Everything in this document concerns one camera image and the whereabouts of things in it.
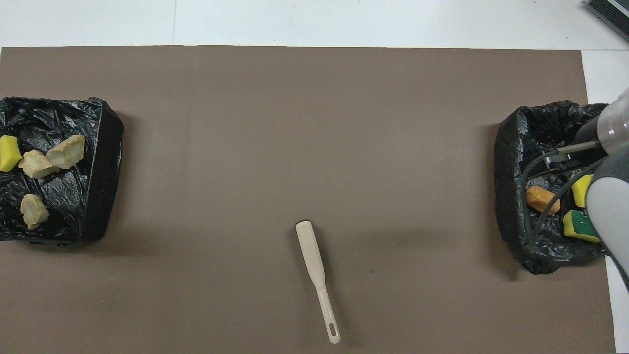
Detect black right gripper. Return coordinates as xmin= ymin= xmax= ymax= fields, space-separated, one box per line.
xmin=528 ymin=147 xmax=606 ymax=179

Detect orange-brown sponge lump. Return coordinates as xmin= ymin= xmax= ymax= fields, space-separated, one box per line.
xmin=526 ymin=186 xmax=561 ymax=215

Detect notched yellow sponge piece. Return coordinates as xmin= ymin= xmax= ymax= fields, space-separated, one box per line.
xmin=571 ymin=174 xmax=594 ymax=208

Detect beige hand brush black bristles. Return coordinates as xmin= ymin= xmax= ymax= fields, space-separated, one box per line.
xmin=295 ymin=221 xmax=341 ymax=344

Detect wide beige foam chunk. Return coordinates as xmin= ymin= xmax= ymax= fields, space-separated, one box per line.
xmin=46 ymin=135 xmax=86 ymax=169

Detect tall beige foam chunk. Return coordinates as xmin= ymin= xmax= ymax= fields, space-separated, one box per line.
xmin=19 ymin=150 xmax=60 ymax=179

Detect small round beige foam chunk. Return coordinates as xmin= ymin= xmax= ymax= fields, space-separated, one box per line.
xmin=20 ymin=194 xmax=50 ymax=230

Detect small green-topped yellow sponge wedge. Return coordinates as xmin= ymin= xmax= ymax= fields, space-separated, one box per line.
xmin=0 ymin=135 xmax=23 ymax=173

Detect bin with black bag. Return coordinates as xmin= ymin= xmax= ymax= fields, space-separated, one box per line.
xmin=0 ymin=96 xmax=124 ymax=246
xmin=494 ymin=100 xmax=629 ymax=275

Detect dark grey ribbed panel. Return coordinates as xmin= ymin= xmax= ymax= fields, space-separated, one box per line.
xmin=586 ymin=0 xmax=629 ymax=42

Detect brown paper table mat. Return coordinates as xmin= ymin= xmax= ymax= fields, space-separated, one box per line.
xmin=0 ymin=46 xmax=617 ymax=354

